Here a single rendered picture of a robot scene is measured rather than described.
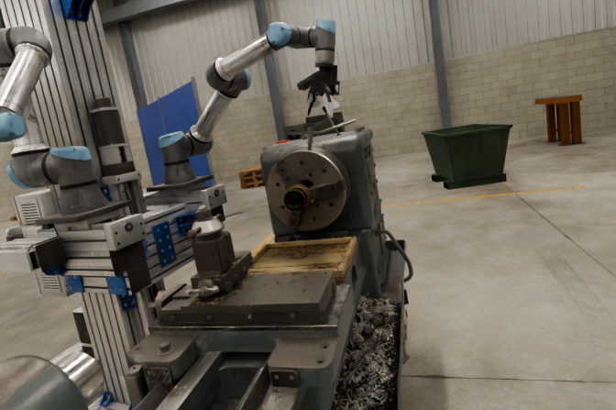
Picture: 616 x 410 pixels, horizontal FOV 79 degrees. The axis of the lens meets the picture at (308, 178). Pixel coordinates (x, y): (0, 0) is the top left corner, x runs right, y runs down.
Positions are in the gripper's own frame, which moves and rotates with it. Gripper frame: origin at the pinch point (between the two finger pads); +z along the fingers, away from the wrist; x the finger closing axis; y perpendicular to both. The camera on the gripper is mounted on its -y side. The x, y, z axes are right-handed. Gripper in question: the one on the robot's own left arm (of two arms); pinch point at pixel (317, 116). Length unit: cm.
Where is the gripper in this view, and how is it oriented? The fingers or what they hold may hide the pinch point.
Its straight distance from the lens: 146.3
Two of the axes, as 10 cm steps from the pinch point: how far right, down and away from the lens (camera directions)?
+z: -0.3, 9.8, 2.0
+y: 8.1, -0.9, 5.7
